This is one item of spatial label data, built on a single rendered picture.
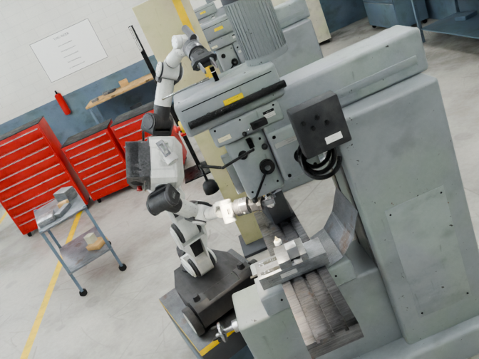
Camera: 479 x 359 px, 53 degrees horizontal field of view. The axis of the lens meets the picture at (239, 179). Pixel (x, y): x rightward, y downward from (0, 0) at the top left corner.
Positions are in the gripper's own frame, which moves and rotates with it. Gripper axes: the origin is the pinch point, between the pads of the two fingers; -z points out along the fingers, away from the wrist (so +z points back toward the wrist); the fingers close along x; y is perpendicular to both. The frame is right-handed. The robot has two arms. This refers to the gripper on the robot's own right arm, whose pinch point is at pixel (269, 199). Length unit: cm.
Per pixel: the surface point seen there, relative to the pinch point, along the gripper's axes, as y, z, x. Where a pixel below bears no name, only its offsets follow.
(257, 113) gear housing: -47.0, -13.1, -8.1
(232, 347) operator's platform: 98, 62, 4
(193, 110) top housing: -60, 10, -17
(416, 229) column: 35, -64, -3
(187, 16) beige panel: -84, 53, 163
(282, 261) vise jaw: 22.4, -0.9, -22.3
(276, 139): -32.3, -16.7, -7.0
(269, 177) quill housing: -15.3, -7.0, -8.2
